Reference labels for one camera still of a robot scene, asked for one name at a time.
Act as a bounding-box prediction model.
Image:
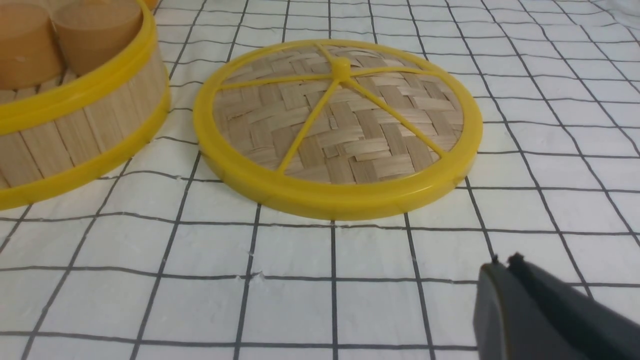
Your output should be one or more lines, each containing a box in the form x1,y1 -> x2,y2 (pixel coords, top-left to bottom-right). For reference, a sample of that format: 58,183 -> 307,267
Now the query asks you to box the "yellow woven steamer lid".
193,39 -> 483,221

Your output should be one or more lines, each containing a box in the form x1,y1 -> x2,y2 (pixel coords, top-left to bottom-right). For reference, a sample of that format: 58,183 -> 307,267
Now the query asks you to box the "brown bun in steamer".
51,0 -> 143,76
0,0 -> 66,91

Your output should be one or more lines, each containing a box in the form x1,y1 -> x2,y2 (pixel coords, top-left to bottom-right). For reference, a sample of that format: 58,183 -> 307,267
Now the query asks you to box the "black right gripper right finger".
507,253 -> 639,360

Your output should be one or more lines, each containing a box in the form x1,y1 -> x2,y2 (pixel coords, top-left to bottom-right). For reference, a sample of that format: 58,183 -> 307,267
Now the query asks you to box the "yellow bamboo steamer basket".
0,0 -> 170,210

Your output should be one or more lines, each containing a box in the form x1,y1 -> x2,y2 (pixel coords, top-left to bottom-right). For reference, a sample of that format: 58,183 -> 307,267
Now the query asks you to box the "white grid tablecloth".
0,0 -> 640,360

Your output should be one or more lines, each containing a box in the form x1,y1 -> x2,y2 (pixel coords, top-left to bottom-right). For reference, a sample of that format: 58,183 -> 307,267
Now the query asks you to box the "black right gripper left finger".
473,259 -> 566,360

